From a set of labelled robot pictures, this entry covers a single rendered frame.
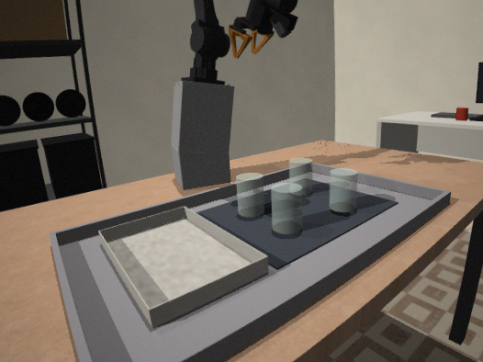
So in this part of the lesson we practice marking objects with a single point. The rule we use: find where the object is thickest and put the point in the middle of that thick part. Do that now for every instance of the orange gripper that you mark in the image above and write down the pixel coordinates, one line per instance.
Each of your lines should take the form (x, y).
(237, 29)

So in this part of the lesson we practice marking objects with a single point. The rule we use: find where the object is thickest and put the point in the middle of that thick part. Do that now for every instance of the clear glass jar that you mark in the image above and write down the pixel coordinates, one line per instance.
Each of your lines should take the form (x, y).
(343, 189)
(250, 194)
(300, 172)
(287, 208)

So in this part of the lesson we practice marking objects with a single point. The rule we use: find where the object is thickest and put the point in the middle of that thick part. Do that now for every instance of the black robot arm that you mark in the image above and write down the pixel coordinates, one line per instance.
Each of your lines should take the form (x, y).
(209, 44)

